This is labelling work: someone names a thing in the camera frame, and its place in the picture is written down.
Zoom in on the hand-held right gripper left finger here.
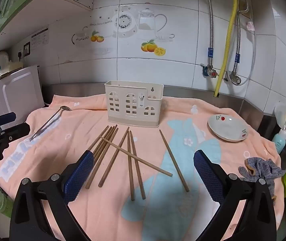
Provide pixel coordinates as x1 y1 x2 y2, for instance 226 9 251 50
10 150 95 241

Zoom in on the grey rag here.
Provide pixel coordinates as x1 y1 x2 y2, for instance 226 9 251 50
238 157 286 201

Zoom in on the chrome water valve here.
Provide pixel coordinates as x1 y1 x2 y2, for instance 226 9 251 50
224 71 243 86

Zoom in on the white countertop appliance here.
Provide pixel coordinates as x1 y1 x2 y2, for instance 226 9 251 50
0 65 44 129

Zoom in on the peach printed towel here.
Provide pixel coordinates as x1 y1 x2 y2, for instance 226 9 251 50
0 93 284 241

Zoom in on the yellow gas hose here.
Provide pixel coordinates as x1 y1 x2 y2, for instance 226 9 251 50
214 0 239 98

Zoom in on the pile of wooden chopsticks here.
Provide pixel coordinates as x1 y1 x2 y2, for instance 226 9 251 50
85 125 190 201

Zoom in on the cream plastic container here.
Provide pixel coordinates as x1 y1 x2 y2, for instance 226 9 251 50
1 60 23 75

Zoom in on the cream plastic utensil holder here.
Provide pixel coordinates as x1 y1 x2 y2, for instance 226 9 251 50
104 80 164 128

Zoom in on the blue soap bottle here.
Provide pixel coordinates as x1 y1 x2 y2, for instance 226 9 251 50
273 128 286 155

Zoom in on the wall cabinet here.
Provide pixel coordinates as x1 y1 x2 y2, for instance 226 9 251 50
0 0 94 63

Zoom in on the long metal spoon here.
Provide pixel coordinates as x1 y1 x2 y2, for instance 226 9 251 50
30 105 72 141

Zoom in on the long braided metal hose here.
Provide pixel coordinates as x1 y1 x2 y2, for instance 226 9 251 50
197 0 214 68

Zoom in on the thin white hose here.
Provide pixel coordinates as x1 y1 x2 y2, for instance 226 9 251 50
240 0 257 86

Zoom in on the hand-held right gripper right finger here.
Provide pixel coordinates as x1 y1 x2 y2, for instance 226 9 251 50
193 150 277 241

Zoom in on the short braided metal hose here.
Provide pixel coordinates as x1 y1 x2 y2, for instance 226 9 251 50
232 5 249 74

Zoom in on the white wall label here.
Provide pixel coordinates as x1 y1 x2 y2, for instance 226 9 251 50
31 28 49 50

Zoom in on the utensil rack with items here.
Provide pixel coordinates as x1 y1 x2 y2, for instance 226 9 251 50
274 102 286 129

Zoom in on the white floral plate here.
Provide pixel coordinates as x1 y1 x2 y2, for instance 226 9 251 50
207 114 249 142

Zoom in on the green plastic container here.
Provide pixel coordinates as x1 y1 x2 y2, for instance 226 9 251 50
0 188 13 218

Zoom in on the red handle water valve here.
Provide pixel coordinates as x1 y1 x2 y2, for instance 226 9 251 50
201 64 219 79

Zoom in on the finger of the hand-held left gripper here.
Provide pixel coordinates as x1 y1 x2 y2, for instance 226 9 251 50
0 112 16 127
0 122 31 144

